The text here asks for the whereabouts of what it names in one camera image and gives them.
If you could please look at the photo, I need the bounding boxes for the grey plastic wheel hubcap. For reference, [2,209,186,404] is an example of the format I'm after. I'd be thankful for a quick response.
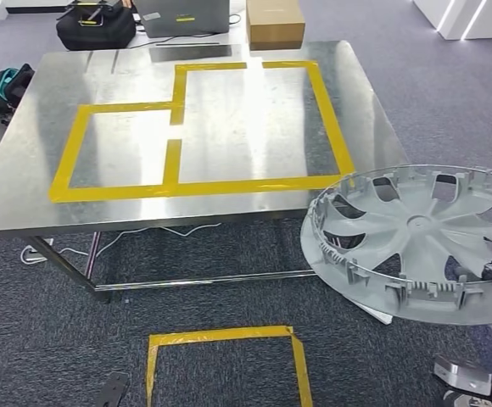
[300,164,492,327]

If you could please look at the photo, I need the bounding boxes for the steel workbench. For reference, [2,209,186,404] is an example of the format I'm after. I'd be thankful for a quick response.
[0,40,409,304]

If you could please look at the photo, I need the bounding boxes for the yellow tape double rectangle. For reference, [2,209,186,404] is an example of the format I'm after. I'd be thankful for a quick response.
[48,60,356,204]

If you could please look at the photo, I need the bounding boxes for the brown cardboard box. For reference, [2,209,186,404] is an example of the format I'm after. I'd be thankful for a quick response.
[246,0,306,52]

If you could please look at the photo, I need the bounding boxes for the grey laptop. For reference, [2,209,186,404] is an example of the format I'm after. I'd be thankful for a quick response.
[133,0,231,39]

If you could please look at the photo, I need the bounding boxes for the black device yellow stripe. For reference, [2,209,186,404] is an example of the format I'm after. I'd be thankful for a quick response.
[59,0,122,26]

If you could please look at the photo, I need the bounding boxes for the black and teal bag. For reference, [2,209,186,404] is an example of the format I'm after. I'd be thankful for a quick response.
[0,63,36,125]

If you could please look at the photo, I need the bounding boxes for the white cable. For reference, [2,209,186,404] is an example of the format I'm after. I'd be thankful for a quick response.
[53,223,222,259]

